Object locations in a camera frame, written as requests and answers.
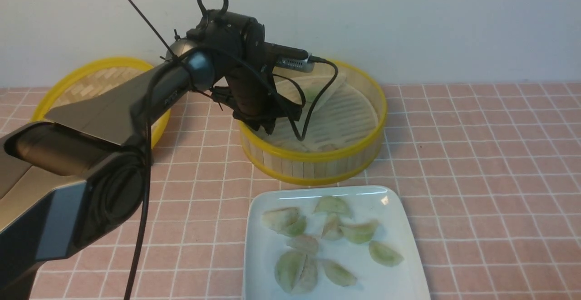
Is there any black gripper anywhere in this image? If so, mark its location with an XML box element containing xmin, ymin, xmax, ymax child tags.
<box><xmin>210</xmin><ymin>62</ymin><xmax>303</xmax><ymax>135</ymax></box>

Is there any green dumpling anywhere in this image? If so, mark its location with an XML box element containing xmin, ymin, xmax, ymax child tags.
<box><xmin>302</xmin><ymin>86</ymin><xmax>325</xmax><ymax>104</ymax></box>

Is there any bamboo steamer basket yellow rim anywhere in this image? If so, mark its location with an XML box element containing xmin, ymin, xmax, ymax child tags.
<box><xmin>239</xmin><ymin>61</ymin><xmax>388</xmax><ymax>186</ymax></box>

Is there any pale dumpling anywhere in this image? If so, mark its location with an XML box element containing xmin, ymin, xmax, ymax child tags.
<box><xmin>261</xmin><ymin>207</ymin><xmax>300</xmax><ymax>232</ymax></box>
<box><xmin>292</xmin><ymin>255</ymin><xmax>318</xmax><ymax>295</ymax></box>

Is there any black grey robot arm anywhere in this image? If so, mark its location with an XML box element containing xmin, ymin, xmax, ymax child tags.
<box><xmin>0</xmin><ymin>9</ymin><xmax>313</xmax><ymax>300</ymax></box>

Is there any green dumpling plate top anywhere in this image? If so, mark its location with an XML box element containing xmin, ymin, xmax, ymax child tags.
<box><xmin>313</xmin><ymin>196</ymin><xmax>353</xmax><ymax>218</ymax></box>

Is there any green dumpling plate left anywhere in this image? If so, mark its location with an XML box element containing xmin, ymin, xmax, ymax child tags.
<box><xmin>280</xmin><ymin>216</ymin><xmax>307</xmax><ymax>238</ymax></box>

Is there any pale dumpling plate centre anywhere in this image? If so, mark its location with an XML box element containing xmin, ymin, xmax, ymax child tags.
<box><xmin>321</xmin><ymin>212</ymin><xmax>343</xmax><ymax>241</ymax></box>

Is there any pale dumpling plate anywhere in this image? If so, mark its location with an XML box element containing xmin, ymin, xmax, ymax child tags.
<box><xmin>286</xmin><ymin>235</ymin><xmax>319</xmax><ymax>256</ymax></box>
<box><xmin>321</xmin><ymin>212</ymin><xmax>343</xmax><ymax>241</ymax></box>

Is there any pale dumpling plate middle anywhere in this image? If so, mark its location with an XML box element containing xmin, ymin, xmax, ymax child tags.
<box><xmin>286</xmin><ymin>235</ymin><xmax>319</xmax><ymax>256</ymax></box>

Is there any green dumpling plate right centre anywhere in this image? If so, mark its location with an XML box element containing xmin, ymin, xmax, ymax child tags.
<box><xmin>340</xmin><ymin>220</ymin><xmax>379</xmax><ymax>244</ymax></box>

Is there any large green dumpling plate bottom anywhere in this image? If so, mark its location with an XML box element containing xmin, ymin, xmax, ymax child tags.
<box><xmin>274</xmin><ymin>250</ymin><xmax>307</xmax><ymax>294</ymax></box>

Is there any green dumpling plate bottom right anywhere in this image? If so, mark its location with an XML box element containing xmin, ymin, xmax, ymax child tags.
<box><xmin>321</xmin><ymin>259</ymin><xmax>358</xmax><ymax>287</ymax></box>

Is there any green dumpling plate far right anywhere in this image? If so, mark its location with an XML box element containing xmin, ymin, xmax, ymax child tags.
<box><xmin>369</xmin><ymin>240</ymin><xmax>404</xmax><ymax>267</ymax></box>

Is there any white square plate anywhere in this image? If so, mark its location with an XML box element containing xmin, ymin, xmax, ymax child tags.
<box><xmin>243</xmin><ymin>186</ymin><xmax>430</xmax><ymax>300</ymax></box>

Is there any black zip tie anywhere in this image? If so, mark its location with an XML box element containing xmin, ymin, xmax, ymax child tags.
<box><xmin>127</xmin><ymin>0</ymin><xmax>220</xmax><ymax>117</ymax></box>

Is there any pale dumpling beside large one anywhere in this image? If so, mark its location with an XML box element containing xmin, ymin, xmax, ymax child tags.
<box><xmin>292</xmin><ymin>255</ymin><xmax>318</xmax><ymax>295</ymax></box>

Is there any bamboo steamer lid yellow rim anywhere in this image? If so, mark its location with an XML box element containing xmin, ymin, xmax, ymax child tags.
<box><xmin>31</xmin><ymin>57</ymin><xmax>153</xmax><ymax>122</ymax></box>

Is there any black cable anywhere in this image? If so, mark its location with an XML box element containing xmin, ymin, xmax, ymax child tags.
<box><xmin>123</xmin><ymin>0</ymin><xmax>339</xmax><ymax>300</ymax></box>

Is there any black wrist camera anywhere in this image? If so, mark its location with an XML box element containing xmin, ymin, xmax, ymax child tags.
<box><xmin>264</xmin><ymin>42</ymin><xmax>314</xmax><ymax>73</ymax></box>

